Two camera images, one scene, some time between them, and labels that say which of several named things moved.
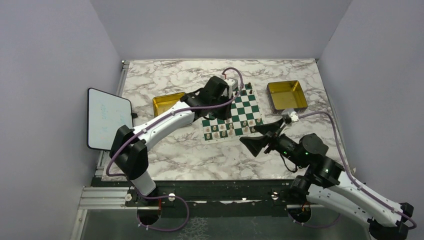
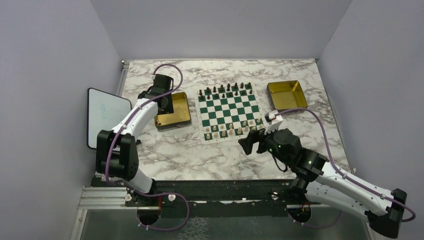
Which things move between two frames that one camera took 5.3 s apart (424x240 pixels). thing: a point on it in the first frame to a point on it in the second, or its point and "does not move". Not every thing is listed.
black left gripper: x=225 y=114 to x=169 y=108
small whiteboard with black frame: x=106 y=114 does not move
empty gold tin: x=282 y=95 does not move
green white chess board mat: x=246 y=113 does not move
